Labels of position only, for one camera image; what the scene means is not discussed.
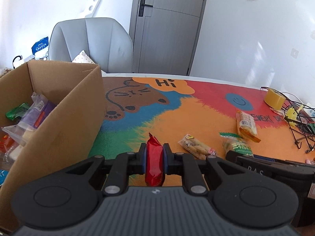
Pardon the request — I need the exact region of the green-edged cookie packet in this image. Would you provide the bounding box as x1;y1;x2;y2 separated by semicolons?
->
220;132;255;157

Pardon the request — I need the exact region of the yellow tape roll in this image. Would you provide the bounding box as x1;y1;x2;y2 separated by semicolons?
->
264;88;286;109

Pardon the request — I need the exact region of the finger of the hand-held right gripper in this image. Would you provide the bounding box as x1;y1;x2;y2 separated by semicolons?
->
226;151;275;164

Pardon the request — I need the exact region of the white bread packet blue label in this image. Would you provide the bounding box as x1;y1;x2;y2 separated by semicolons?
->
1;124;37;148

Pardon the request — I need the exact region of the colourful cartoon table mat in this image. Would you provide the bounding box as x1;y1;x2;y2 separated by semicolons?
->
87;76;315;185

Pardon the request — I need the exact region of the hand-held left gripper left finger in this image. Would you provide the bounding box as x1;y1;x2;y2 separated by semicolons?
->
64;143;148;196

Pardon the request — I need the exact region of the pink snack packet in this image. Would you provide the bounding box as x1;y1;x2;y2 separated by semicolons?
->
20;92;57;130

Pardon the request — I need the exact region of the blue and white bag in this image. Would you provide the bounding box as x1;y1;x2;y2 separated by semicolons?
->
31;36;49;57

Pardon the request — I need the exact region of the black door handle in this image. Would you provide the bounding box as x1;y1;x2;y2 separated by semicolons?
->
138;0;154;17

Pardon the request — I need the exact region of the grey door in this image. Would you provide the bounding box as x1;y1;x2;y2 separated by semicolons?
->
129;0;210;76

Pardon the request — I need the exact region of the orange cake packet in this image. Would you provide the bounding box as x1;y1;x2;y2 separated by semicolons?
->
236;111;261;143

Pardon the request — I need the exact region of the white board with holes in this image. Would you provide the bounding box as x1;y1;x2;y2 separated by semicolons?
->
80;0;103;19

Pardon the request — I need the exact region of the brown cardboard box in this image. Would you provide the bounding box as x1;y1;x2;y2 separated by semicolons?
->
0;61;108;232

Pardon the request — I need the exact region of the red snack packet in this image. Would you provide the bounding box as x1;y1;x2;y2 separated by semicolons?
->
145;133;166;187

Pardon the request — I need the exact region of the clear biscuit packet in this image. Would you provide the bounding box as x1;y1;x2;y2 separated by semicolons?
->
178;134;218;160

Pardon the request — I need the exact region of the green foil snack packet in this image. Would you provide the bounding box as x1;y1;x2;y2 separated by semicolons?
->
5;103;31;121

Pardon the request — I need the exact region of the yellow toy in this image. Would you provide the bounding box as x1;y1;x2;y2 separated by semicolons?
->
285;104;303;121

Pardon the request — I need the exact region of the grey chair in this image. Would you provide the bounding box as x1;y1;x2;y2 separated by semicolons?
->
48;17;133;74

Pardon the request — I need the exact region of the black wire rack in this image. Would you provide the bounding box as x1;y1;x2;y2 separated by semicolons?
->
283;98;315;153

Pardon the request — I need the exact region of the white dotted cushion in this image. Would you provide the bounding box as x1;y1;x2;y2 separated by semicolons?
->
72;50;95;65

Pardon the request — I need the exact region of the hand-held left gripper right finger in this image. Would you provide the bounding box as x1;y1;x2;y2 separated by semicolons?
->
162;143;267;195

